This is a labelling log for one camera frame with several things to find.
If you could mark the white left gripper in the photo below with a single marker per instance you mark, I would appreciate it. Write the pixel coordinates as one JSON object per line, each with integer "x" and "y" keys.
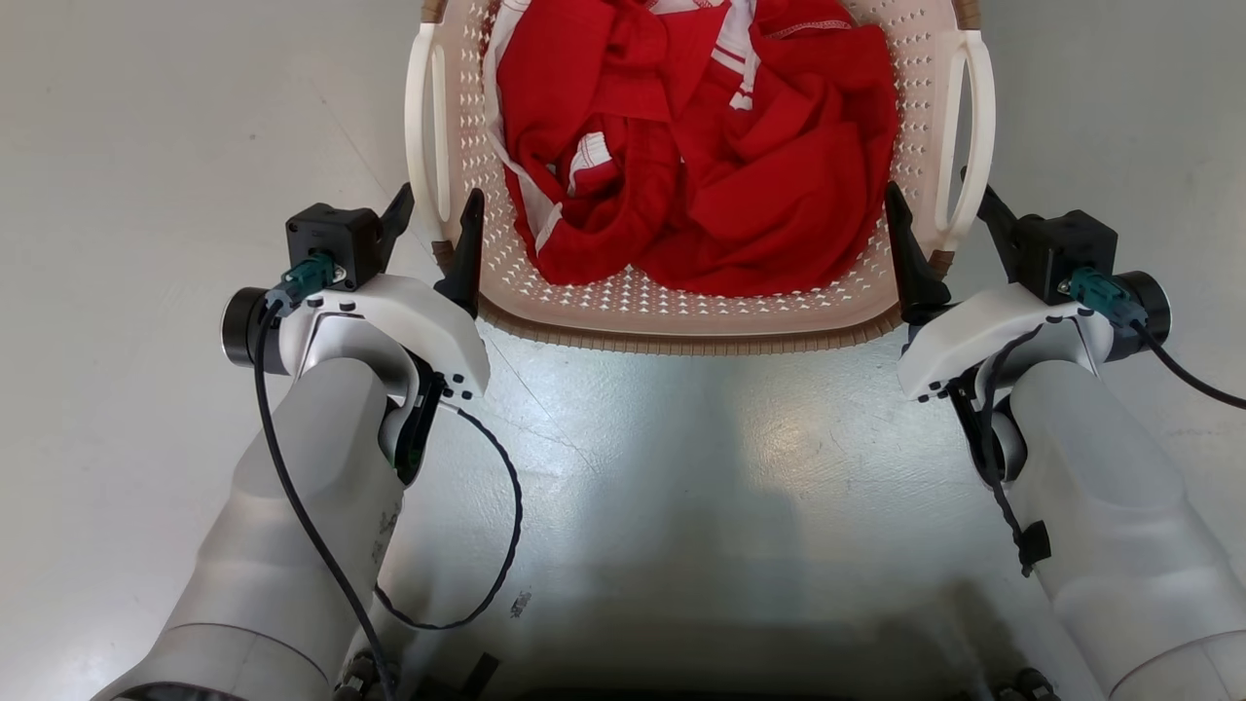
{"x": 409, "y": 307}

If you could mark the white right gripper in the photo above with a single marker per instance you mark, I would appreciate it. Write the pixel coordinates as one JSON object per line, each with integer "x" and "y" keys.
{"x": 983, "y": 326}

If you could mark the beige perforated plastic laundry basket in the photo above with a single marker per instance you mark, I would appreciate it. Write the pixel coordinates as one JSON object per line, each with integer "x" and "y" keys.
{"x": 681, "y": 312}

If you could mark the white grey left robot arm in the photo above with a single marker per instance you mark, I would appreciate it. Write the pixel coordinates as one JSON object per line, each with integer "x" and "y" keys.
{"x": 273, "y": 545}

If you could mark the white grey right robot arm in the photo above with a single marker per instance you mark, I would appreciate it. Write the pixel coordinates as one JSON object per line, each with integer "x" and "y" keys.
{"x": 1119, "y": 545}

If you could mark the red garment with white stripes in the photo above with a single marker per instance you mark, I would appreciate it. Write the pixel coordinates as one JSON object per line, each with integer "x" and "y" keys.
{"x": 759, "y": 185}

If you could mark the dark robot torso base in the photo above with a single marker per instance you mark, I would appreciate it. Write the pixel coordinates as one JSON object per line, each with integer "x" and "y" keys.
{"x": 362, "y": 680}

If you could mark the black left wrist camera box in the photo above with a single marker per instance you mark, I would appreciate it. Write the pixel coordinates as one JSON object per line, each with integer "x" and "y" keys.
{"x": 331, "y": 234}

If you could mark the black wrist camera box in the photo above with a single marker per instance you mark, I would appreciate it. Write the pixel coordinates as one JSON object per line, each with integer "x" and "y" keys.
{"x": 331, "y": 234}
{"x": 1066, "y": 243}

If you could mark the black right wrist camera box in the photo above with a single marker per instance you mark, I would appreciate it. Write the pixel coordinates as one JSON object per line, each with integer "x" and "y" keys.
{"x": 1066, "y": 243}

